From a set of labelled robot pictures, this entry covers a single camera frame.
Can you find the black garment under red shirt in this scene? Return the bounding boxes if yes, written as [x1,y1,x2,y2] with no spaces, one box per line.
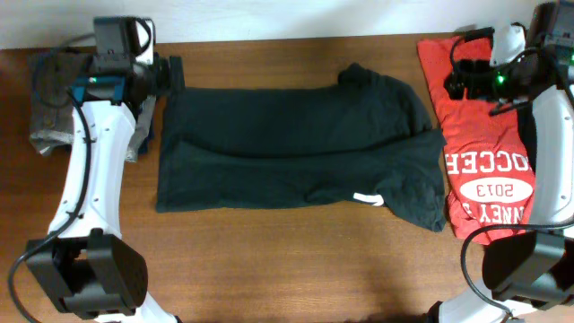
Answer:
[461,27,538,167]

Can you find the red soccer t-shirt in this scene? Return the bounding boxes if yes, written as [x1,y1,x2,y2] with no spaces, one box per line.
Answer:
[417,39,535,245]

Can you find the folded grey shorts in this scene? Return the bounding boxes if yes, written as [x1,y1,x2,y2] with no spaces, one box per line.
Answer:
[27,52,157,162]

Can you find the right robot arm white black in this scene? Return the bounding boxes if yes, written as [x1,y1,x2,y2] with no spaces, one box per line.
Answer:
[417,1,573,322]

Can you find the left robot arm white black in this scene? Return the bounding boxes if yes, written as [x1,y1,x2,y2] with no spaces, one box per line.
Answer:
[14,16,179,322]

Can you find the dark green Nike t-shirt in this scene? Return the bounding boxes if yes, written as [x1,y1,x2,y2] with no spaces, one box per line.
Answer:
[156,64,446,231]

